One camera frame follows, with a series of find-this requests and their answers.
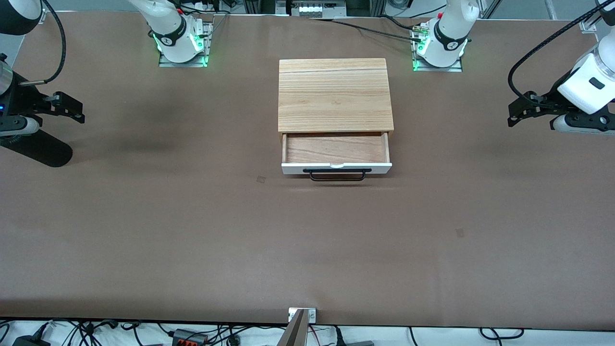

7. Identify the white front wooden drawer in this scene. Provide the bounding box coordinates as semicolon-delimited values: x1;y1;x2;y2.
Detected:
281;132;393;182

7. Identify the light wooden drawer cabinet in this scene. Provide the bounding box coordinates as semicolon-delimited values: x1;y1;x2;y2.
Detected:
278;58;395;142

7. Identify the black power adapter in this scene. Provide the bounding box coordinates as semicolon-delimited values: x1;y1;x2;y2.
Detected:
12;335;51;346

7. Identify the white terminal block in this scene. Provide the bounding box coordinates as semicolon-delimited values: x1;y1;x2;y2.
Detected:
293;1;334;19

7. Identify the black orange connector block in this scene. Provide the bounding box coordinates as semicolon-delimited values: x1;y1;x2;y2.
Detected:
172;329;208;346

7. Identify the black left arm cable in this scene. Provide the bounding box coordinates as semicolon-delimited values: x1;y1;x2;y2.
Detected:
508;10;615;107

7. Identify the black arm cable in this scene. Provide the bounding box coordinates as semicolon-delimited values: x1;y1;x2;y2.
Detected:
508;10;615;107
18;0;67;86

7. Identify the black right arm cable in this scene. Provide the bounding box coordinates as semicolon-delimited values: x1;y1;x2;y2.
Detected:
18;0;67;86

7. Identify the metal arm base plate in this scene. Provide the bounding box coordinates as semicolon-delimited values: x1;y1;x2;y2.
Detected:
412;24;464;73
158;21;214;68

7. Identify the black cable across table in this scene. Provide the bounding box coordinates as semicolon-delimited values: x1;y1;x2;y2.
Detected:
312;17;423;44

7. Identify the black metal drawer handle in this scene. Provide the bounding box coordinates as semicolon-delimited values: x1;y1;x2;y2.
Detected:
303;168;372;182

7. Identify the aluminium frame post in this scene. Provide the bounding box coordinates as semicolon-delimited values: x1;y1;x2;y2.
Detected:
243;0;290;15

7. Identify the black looped floor cable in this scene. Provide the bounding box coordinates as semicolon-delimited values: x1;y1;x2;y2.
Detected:
480;328;525;340

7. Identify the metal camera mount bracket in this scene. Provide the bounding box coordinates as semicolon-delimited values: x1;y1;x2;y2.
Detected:
277;308;317;346

